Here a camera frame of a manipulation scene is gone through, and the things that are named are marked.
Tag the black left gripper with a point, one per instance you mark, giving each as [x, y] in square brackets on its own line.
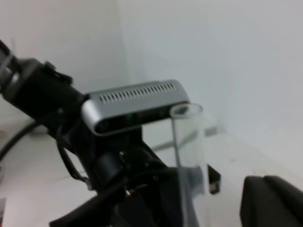
[134, 187]

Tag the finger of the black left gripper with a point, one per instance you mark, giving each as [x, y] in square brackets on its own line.
[214, 180]

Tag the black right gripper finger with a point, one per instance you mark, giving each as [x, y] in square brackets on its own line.
[270, 201]

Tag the clear glass test tube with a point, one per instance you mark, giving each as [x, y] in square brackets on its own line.
[188, 134]

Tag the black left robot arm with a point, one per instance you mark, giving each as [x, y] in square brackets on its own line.
[41, 92]

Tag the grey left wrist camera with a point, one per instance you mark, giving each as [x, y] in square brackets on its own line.
[112, 111]

